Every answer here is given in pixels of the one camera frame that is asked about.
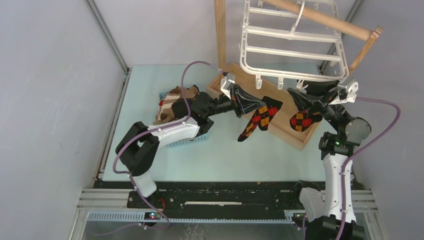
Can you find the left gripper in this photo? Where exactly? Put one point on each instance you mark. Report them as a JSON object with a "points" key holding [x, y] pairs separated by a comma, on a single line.
{"points": [[247, 103]]}

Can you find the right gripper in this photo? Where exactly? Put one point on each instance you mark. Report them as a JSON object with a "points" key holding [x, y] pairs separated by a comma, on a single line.
{"points": [[303, 101]]}

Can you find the red black argyle sock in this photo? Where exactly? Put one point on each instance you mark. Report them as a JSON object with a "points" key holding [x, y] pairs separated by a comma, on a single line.
{"points": [[301, 121]]}

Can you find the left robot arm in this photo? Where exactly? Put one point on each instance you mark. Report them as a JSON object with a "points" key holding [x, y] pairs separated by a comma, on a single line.
{"points": [[138, 148]]}

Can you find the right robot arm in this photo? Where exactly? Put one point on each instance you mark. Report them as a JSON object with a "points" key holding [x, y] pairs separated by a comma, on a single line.
{"points": [[333, 217]]}

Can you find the wooden hanger stand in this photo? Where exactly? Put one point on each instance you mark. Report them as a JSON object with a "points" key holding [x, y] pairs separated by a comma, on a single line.
{"points": [[287, 102]]}

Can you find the white plastic clip hanger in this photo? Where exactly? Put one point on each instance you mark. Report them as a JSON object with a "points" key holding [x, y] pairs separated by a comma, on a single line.
{"points": [[271, 33]]}

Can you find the pile of socks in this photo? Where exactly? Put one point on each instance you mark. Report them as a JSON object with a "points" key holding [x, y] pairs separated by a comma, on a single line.
{"points": [[173, 107]]}

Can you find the light blue perforated basket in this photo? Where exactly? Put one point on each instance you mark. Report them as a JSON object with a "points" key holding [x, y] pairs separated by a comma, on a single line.
{"points": [[185, 141]]}

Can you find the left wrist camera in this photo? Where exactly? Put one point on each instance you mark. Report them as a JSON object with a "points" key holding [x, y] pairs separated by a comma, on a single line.
{"points": [[226, 84]]}

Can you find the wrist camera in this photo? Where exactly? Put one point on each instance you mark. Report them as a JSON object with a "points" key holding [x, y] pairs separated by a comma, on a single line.
{"points": [[347, 90], [226, 84]]}

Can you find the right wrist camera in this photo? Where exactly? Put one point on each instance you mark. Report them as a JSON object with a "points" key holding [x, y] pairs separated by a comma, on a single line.
{"points": [[347, 90]]}

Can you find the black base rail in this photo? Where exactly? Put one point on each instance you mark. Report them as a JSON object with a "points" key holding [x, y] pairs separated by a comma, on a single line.
{"points": [[237, 201]]}

